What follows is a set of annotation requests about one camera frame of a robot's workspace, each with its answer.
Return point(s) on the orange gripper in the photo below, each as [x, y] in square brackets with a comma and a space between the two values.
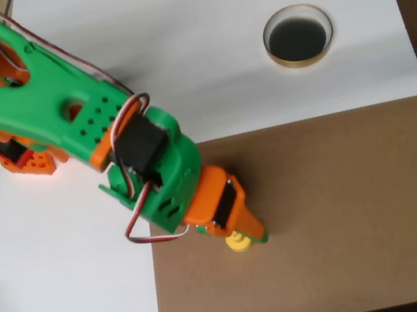
[225, 203]

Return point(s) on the small yellow plastic piece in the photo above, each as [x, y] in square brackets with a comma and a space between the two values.
[240, 247]

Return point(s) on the orange robot base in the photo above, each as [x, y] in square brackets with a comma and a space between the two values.
[34, 165]

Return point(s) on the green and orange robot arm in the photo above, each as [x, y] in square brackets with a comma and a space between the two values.
[42, 95]

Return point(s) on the round dish with gold rim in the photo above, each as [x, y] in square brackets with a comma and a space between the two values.
[295, 39]

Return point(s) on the brown cardboard board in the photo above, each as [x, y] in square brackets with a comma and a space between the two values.
[343, 221]

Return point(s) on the white sheet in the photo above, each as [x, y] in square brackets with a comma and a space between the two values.
[213, 43]

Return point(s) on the red black controller holder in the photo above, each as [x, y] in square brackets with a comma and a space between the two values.
[20, 157]

